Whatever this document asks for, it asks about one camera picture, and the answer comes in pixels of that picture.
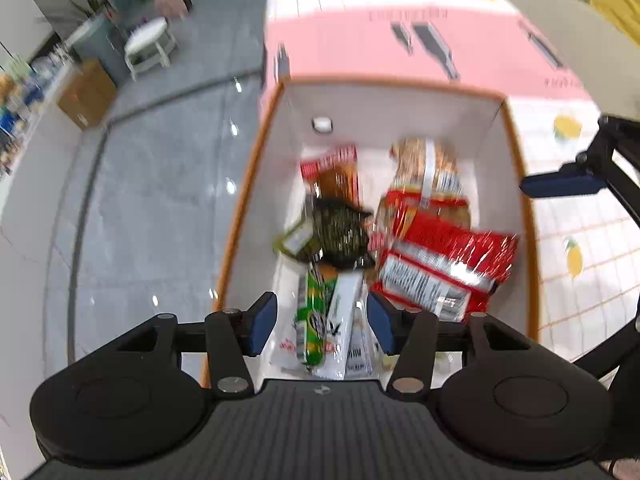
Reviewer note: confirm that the brown cardboard box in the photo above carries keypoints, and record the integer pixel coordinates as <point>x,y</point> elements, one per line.
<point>87,94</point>

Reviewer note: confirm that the brown dried meat packet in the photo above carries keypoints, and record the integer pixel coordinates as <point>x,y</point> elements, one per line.
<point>332,175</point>

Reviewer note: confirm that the white ball candy packet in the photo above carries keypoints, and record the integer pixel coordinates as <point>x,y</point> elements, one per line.
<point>361,350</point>

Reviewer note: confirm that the row of small shelf ornaments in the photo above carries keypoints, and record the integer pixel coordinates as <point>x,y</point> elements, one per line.
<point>25,110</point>

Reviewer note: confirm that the pink and white printed tablecloth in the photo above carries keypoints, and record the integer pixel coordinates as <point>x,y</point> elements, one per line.
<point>350,25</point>

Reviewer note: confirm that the grey round bin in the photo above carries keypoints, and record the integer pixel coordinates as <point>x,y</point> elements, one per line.
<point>102,50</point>

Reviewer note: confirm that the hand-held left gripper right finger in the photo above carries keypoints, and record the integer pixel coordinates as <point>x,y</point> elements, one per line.
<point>382,325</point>

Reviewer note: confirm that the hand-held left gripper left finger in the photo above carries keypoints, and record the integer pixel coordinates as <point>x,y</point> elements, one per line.
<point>262,322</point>

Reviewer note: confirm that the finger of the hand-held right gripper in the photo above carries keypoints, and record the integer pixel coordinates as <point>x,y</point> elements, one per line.
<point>631,334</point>
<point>560,184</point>

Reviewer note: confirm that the black snack packet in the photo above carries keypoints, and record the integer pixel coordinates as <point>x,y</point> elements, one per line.
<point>335,230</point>

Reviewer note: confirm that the red packet with white label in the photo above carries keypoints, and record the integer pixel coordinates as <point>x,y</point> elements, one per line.
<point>440,265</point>

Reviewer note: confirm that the orange cardboard box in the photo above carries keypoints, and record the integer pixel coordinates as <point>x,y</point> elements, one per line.
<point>400,120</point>

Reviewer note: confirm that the white round wheeled stool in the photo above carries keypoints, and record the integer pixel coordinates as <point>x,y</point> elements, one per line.
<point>149,45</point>

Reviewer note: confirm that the green sausage stick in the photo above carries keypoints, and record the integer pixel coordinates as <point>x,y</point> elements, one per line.
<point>315,320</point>

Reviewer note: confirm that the mini noodle snack packet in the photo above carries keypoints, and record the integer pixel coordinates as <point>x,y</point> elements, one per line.
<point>425,170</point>

